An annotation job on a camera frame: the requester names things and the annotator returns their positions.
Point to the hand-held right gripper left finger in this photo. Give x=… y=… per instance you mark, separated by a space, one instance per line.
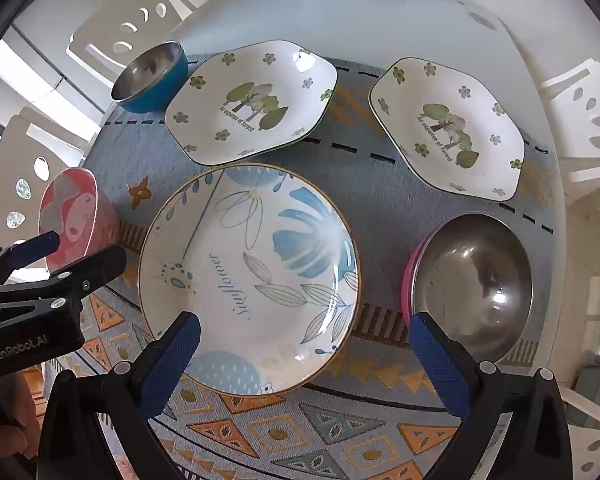
x=172 y=365

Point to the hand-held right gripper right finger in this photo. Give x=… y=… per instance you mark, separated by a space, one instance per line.
x=440 y=370

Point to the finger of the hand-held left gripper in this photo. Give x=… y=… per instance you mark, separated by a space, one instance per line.
x=35 y=247
x=95 y=267

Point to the pink cartoon bowl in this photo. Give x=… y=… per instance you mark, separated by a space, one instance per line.
x=75 y=220

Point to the pink steel bowl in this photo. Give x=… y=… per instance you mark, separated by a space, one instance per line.
x=472 y=280

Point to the round blue leaf print plate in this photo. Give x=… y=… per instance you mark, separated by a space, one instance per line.
x=250 y=270

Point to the blue steel bowl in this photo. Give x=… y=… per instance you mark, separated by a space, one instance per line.
x=150 y=67

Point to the hexagonal tree print plate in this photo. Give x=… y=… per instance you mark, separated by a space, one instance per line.
x=250 y=105
x=445 y=130

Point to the person's left hand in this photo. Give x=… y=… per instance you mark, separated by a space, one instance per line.
x=22 y=410

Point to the white chair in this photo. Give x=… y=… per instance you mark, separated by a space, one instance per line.
x=105 y=35
x=10 y=150
x=555 y=110
x=590 y=410

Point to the patterned blue table mat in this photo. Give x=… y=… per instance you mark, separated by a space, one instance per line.
x=380 y=195

